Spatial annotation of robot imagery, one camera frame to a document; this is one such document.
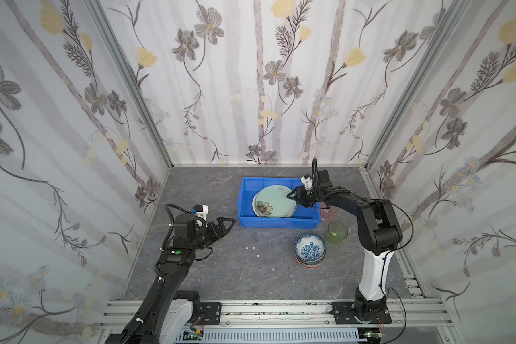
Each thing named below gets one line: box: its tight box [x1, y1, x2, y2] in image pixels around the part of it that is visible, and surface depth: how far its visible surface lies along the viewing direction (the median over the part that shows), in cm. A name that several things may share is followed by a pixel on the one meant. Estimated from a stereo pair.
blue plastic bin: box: [237, 177, 322, 229], surface depth 98 cm
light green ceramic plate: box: [255, 184, 298, 218], surface depth 102 cm
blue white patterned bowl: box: [294, 233, 327, 265], surface depth 83 cm
